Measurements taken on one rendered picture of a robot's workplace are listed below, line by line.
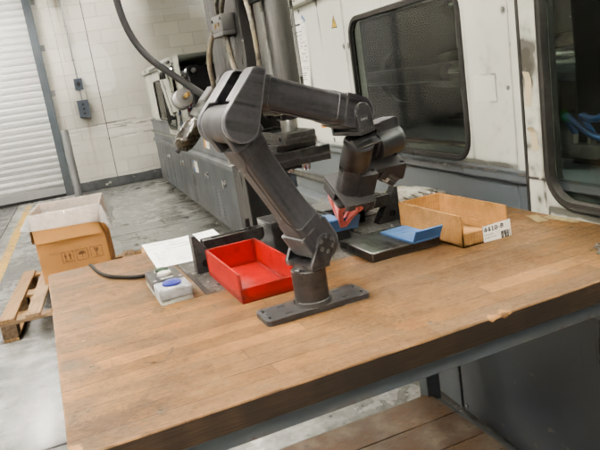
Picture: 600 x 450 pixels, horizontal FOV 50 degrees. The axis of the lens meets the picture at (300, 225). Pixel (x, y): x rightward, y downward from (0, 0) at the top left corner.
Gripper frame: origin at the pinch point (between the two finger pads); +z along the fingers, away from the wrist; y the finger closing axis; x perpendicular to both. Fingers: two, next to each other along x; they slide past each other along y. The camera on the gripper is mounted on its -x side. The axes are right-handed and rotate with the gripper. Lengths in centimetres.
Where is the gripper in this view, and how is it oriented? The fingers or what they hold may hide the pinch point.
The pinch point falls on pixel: (343, 222)
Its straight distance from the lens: 130.0
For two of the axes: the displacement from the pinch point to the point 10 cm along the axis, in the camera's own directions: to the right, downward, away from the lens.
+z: -1.0, 7.5, 6.6
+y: -4.1, -6.3, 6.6
